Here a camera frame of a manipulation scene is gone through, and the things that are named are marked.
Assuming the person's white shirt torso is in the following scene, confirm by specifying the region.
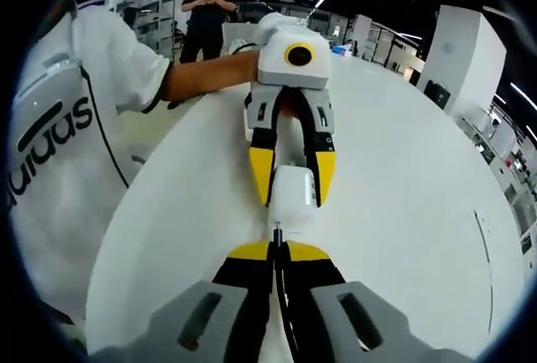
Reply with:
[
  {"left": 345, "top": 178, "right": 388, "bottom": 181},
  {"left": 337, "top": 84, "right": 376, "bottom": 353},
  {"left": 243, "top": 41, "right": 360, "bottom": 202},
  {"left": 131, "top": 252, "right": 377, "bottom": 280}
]
[{"left": 8, "top": 0, "right": 173, "bottom": 334}]

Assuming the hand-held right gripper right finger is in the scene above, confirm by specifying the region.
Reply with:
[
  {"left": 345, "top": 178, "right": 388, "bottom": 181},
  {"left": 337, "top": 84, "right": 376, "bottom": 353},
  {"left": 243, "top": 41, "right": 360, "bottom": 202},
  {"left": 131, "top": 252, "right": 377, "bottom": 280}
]
[{"left": 276, "top": 240, "right": 423, "bottom": 363}]

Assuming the white storage shelving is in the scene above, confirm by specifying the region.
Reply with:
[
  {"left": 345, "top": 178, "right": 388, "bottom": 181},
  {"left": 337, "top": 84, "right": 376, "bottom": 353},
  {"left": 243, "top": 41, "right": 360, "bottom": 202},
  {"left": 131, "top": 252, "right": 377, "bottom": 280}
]
[{"left": 461, "top": 111, "right": 537, "bottom": 255}]

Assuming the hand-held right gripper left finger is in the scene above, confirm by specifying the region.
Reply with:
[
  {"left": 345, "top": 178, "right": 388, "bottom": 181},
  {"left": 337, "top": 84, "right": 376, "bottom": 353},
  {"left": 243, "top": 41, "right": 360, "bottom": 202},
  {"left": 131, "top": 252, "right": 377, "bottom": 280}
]
[{"left": 149, "top": 240, "right": 276, "bottom": 363}]

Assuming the black Type-C cable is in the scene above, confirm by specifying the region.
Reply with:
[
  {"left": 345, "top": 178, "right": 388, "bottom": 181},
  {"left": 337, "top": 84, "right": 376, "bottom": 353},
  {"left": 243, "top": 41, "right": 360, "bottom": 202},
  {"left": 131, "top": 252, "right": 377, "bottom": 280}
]
[{"left": 272, "top": 210, "right": 495, "bottom": 363}]

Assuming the white desk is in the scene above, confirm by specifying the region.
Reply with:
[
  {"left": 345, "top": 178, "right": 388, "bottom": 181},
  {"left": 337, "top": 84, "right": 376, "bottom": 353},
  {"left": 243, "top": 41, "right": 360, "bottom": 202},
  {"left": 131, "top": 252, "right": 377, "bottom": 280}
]
[{"left": 83, "top": 54, "right": 529, "bottom": 363}]

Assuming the black wall box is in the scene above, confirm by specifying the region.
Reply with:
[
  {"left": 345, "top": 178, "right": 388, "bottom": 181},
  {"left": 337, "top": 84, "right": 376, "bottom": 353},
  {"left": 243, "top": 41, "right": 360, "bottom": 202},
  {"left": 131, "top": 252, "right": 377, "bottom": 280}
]
[{"left": 423, "top": 80, "right": 452, "bottom": 108}]

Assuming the white charger adapter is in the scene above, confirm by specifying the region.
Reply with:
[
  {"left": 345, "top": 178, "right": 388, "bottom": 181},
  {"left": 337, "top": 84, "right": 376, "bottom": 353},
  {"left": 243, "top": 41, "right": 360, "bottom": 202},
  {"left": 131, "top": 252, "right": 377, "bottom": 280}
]
[{"left": 267, "top": 164, "right": 316, "bottom": 230}]

